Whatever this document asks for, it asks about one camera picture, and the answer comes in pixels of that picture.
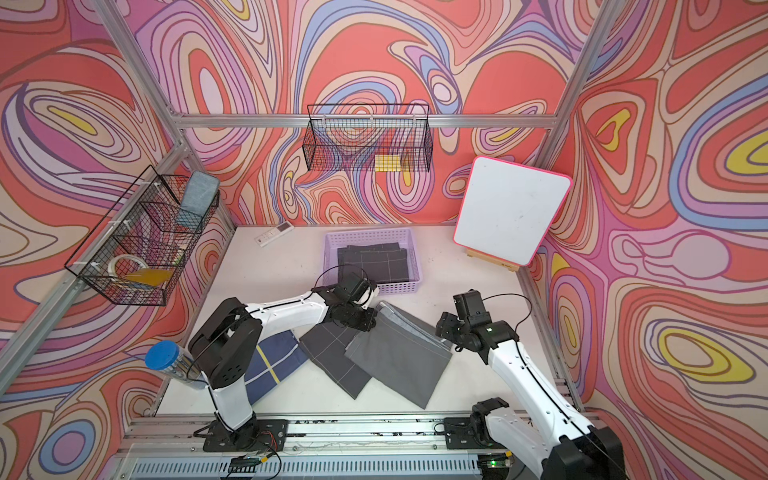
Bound dark grey checked pillowcase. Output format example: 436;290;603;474
299;323;371;399

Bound dark grey grid pillowcase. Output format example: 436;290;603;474
337;242;410;284

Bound plain grey pillowcase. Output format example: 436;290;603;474
345;301;453;409

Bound navy yellow-striped pillowcase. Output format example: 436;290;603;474
244;331;308;404

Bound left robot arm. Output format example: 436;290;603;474
187;274;379;434

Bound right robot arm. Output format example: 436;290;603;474
436;289;627;479

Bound purple plastic basket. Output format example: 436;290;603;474
322;228;421;295

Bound wooden easel stand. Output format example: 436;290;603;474
465;248;521;272

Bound white remote control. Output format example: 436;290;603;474
255;221;294;247

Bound green circuit board right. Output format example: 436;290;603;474
478;452;514;470

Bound green circuit board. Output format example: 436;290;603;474
228;455;269;473
478;452;514;470

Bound yellow sponge pad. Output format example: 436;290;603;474
374;154;402;172

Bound grey blue sponge block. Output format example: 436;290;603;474
180;171;220;216

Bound blue-lid clear jar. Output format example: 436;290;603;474
144;340;207;388

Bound yellow card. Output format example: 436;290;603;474
123;268;173;288

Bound green circuit board left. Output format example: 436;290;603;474
228;455;269;473

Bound clear tape roll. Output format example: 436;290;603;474
107;254;148;278

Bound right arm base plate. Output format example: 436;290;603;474
442;416;504;450

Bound white board pink frame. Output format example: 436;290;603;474
453;156;573;266

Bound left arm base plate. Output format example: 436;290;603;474
203;417;289;453

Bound black wire basket back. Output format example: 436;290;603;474
302;102;434;172

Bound black wire basket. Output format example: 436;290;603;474
65;166;220;306
302;102;434;172

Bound black wire basket left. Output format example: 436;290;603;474
65;166;220;306

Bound aluminium rail frame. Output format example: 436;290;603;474
98;410;631;480

